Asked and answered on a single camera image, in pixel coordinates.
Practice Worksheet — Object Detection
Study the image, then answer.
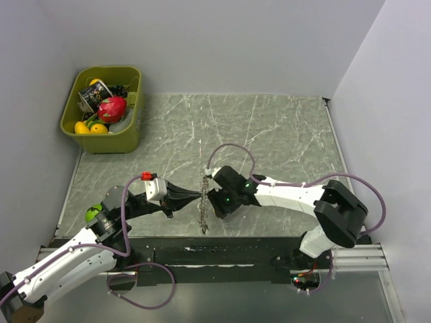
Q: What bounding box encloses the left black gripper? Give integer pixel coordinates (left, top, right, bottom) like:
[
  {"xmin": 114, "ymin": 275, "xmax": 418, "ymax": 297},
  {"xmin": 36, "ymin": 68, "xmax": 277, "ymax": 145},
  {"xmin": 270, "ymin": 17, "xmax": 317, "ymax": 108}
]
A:
[{"xmin": 121, "ymin": 179, "xmax": 201, "ymax": 220}]

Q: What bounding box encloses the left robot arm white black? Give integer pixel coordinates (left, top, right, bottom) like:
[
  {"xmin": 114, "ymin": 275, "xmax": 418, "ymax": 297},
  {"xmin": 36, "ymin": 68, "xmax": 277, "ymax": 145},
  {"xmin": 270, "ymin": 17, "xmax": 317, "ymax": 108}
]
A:
[{"xmin": 1, "ymin": 178, "xmax": 201, "ymax": 322}]

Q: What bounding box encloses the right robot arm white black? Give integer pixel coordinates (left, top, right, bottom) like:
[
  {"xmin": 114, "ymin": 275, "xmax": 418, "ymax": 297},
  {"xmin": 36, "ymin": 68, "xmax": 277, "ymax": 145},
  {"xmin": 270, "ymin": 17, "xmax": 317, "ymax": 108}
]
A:
[{"xmin": 205, "ymin": 166, "xmax": 368, "ymax": 268}]

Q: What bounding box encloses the olive green plastic bin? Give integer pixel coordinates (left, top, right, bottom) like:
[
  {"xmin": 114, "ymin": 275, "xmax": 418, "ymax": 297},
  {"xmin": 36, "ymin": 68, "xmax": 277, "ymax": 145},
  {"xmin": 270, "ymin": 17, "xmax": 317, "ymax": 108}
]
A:
[{"xmin": 60, "ymin": 66, "xmax": 144, "ymax": 153}]

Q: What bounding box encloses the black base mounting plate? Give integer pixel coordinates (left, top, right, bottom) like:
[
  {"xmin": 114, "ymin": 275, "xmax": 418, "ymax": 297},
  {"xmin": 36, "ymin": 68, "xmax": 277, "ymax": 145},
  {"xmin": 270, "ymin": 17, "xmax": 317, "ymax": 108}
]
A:
[{"xmin": 113, "ymin": 237, "xmax": 331, "ymax": 287}]

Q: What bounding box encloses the green ball toy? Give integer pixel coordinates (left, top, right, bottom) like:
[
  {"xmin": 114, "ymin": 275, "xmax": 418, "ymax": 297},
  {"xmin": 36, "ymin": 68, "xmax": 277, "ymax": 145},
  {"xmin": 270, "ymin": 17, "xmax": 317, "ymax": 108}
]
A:
[{"xmin": 85, "ymin": 204, "xmax": 102, "ymax": 223}]

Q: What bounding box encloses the yellow mango toy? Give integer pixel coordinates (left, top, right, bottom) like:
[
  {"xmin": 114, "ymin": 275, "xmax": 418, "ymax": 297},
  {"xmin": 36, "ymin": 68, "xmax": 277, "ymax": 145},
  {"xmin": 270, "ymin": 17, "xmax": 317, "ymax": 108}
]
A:
[{"xmin": 90, "ymin": 124, "xmax": 108, "ymax": 135}]

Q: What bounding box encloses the red dragon fruit toy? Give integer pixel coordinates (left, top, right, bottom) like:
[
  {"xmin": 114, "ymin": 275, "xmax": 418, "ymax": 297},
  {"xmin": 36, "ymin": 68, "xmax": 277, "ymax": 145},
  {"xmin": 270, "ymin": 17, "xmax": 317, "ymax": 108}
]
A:
[{"xmin": 98, "ymin": 96, "xmax": 127, "ymax": 124}]

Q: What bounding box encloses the yellow lemon toy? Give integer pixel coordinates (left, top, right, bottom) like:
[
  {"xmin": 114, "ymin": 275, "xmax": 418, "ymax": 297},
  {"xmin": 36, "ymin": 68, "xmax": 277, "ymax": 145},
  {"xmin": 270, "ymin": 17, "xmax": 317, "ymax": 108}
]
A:
[{"xmin": 74, "ymin": 121, "xmax": 90, "ymax": 135}]

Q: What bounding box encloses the black printed paper cup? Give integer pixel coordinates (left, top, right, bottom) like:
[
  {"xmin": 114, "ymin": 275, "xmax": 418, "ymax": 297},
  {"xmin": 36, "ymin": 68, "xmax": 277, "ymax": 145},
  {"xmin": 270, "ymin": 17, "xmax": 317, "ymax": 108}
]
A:
[{"xmin": 78, "ymin": 81, "xmax": 113, "ymax": 113}]

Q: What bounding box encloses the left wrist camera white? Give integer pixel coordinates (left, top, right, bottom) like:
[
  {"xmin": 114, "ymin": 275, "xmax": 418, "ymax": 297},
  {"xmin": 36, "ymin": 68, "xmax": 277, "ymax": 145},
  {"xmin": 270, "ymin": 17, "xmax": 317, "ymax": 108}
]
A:
[{"xmin": 141, "ymin": 172, "xmax": 167, "ymax": 202}]

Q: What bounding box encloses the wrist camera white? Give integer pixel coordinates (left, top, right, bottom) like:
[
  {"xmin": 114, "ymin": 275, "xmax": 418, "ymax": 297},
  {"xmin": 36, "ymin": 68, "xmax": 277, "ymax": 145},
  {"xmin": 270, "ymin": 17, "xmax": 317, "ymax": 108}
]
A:
[
  {"xmin": 204, "ymin": 167, "xmax": 221, "ymax": 178},
  {"xmin": 141, "ymin": 172, "xmax": 167, "ymax": 202}
]

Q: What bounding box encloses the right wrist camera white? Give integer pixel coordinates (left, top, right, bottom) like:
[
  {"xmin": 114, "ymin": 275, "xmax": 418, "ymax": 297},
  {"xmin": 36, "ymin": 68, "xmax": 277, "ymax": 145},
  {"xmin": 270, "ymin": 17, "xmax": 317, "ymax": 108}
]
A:
[{"xmin": 204, "ymin": 167, "xmax": 221, "ymax": 178}]

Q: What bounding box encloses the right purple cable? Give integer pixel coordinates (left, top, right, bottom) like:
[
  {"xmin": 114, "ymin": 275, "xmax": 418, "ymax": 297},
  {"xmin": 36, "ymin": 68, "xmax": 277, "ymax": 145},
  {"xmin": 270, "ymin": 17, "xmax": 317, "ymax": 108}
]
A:
[{"xmin": 205, "ymin": 143, "xmax": 387, "ymax": 294}]

